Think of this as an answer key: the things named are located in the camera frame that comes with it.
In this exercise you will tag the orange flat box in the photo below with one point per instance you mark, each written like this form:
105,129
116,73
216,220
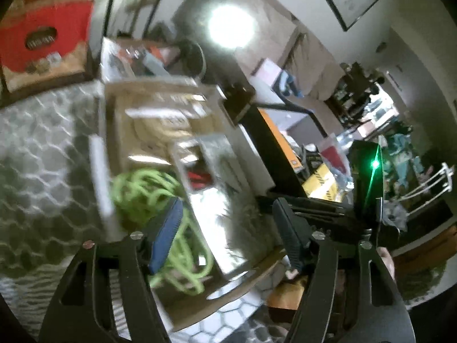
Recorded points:
282,139

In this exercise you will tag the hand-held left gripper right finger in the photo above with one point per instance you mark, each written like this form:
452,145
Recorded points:
291,232

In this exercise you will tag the black cluttered shelf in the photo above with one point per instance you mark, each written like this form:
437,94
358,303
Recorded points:
359,85

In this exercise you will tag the large red gift box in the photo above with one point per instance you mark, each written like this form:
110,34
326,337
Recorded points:
46,43

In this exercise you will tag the blue cloth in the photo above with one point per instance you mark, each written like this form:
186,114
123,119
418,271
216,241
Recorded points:
287,84

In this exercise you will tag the black round chair back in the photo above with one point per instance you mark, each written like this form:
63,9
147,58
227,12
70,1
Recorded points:
194,59

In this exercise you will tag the clear plastic package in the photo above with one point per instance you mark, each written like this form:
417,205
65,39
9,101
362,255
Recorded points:
221,200

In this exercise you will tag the yellow packet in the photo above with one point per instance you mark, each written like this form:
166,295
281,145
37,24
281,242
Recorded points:
321,182

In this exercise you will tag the clear plastic storage box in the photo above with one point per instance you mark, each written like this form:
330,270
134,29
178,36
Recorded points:
142,60

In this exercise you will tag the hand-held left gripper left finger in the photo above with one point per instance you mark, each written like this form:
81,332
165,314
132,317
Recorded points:
166,235

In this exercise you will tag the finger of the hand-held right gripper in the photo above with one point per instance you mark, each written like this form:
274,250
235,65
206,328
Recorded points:
321,203
332,219

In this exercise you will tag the white metal stand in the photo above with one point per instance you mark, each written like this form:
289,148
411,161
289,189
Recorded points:
432,182

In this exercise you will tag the cardboard box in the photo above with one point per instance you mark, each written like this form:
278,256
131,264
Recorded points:
150,128

